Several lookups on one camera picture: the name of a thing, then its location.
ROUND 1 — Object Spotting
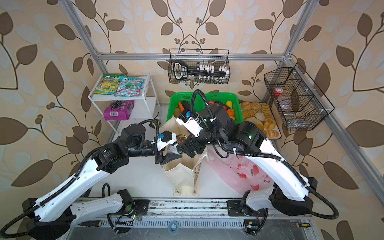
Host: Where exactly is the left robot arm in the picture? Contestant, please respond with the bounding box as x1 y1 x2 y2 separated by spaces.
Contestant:
1 121 181 240

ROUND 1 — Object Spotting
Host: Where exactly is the black wire basket wall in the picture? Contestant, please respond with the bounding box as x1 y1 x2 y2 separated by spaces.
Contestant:
168 48 231 89
264 63 335 131

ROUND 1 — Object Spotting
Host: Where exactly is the small printed can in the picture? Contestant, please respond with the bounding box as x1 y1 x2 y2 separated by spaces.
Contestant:
177 134 188 145

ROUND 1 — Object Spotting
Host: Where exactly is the brown potato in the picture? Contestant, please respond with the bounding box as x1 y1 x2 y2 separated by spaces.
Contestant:
174 108 182 118

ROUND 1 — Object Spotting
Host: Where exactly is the cream canvas tote bag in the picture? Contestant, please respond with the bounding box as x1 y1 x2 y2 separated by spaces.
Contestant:
160 116 209 197

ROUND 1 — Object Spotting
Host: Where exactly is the black-handled screwdriver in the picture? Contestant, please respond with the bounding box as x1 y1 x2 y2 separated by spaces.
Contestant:
80 220 103 228

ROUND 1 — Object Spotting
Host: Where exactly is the black wire basket back wall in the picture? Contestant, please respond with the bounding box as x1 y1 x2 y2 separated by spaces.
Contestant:
168 48 231 89

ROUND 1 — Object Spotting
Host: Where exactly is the orange carrot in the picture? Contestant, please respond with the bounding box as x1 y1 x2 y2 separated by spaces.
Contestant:
178 102 185 113

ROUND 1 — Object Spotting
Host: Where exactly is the black wire basket right wall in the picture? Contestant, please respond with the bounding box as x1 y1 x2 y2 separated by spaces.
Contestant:
264 63 335 131

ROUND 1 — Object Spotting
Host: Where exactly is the white two-tier shelf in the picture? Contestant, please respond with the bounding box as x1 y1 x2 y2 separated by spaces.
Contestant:
88 74 161 121

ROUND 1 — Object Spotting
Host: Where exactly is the pink plastic grocery bag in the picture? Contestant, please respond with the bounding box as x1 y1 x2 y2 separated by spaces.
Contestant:
205 147 273 195

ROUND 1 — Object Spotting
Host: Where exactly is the yellow-green snack packet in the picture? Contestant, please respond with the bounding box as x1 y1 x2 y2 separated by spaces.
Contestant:
94 74 126 95

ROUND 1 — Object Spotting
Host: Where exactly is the magenta snack bag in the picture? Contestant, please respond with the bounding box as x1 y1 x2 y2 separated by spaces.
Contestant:
103 100 135 121

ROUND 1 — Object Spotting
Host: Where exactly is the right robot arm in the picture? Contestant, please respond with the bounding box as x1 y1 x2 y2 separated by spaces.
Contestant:
177 90 339 220

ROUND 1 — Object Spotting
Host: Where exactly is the teal-red snack packet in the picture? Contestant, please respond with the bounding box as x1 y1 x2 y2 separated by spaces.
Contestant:
114 77 145 97

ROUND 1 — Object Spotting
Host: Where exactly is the tray of bread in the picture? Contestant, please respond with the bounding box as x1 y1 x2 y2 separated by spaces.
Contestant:
240 101 282 140

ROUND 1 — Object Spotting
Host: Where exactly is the yellow-handled screwdriver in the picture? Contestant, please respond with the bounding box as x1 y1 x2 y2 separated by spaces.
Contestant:
296 223 311 228

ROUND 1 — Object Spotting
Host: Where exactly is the red-capped bottle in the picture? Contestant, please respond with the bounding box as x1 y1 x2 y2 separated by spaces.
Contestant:
274 87 292 112

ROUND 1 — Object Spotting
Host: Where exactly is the green basket with vegetables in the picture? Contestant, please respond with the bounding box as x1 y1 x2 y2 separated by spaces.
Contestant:
167 92 206 120

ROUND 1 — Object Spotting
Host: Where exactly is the green basket with fruit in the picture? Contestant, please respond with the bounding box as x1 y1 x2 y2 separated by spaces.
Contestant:
205 92 244 124

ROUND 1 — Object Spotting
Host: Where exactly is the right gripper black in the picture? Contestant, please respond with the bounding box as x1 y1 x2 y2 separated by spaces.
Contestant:
175 122 226 158

